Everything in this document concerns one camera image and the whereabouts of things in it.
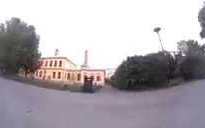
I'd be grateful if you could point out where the street lamp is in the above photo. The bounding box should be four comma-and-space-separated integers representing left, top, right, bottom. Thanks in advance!
152, 26, 171, 85

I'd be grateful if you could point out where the large green tree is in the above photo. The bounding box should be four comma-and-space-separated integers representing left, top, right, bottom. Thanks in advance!
0, 16, 43, 76

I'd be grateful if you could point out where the dark container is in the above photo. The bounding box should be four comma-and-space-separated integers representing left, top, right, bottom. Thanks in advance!
82, 75, 95, 94

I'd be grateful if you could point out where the group of trees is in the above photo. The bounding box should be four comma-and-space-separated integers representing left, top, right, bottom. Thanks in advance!
175, 38, 205, 81

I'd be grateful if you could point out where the grey asphalt road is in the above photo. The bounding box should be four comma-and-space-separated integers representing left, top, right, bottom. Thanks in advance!
0, 73, 205, 128

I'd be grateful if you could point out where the grass strip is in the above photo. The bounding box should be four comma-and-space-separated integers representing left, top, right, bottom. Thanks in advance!
2, 73, 85, 93

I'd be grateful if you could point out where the yellow building with chimney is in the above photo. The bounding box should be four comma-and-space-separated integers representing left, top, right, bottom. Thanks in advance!
17, 48, 107, 87

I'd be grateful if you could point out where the large green bush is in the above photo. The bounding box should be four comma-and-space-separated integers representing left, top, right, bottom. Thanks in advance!
110, 51, 178, 91

